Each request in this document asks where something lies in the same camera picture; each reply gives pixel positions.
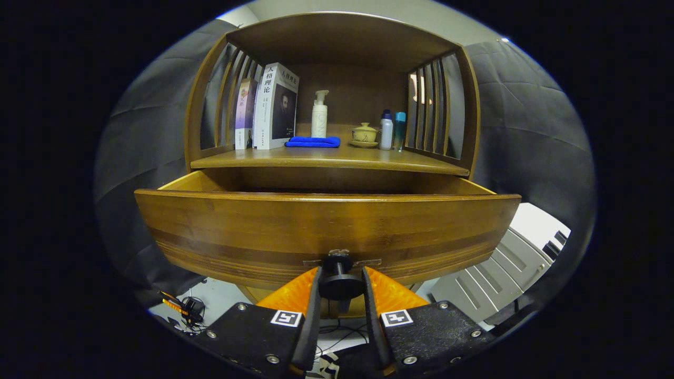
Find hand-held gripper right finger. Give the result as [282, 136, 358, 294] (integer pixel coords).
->
[361, 266, 495, 377]

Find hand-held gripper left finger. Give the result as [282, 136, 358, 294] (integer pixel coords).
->
[197, 266, 323, 377]

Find black drawer knob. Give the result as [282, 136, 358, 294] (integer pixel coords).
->
[318, 255, 365, 301]

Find wooden drawer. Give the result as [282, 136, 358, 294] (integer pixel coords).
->
[134, 169, 522, 291]

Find wooden countertop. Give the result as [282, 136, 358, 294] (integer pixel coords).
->
[191, 124, 470, 176]

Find wooden cabinet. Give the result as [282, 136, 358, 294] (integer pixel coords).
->
[184, 12, 481, 319]

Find white grey machine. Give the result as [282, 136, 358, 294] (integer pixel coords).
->
[429, 203, 572, 324]

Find orange black floor tool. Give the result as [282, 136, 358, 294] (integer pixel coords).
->
[158, 291, 206, 333]

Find blue folded cloth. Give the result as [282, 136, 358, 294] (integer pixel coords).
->
[285, 136, 341, 148]

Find yellow lidded teacup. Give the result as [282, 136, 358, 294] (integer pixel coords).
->
[349, 123, 380, 148]

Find white bottle blue cap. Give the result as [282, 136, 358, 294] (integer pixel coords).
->
[379, 109, 394, 151]

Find teal clear bottle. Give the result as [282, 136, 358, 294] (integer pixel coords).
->
[394, 112, 407, 152]

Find white pump bottle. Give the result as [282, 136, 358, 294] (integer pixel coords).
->
[311, 90, 330, 138]

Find purple book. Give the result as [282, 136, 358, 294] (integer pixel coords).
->
[234, 78, 259, 151]

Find white portrait book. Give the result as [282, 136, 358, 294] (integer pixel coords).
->
[253, 63, 300, 151]

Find black floor cables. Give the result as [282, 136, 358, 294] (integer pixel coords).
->
[316, 318, 369, 358]

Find white black strap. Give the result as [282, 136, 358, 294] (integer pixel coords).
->
[322, 352, 342, 378]

